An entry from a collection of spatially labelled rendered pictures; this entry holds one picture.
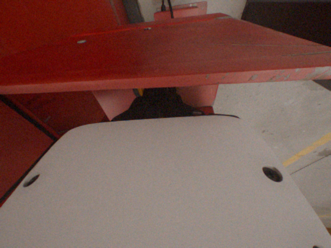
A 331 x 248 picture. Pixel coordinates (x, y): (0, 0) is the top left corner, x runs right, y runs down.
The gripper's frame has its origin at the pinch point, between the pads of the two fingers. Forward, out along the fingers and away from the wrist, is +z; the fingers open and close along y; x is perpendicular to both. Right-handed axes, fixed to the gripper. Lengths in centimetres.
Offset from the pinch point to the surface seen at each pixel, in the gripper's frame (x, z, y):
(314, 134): -95, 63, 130
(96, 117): -10.0, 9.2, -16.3
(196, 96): -2.6, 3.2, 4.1
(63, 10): 7.1, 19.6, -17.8
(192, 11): 2, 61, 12
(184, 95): -2.4, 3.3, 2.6
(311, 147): -116, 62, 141
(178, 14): 2, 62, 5
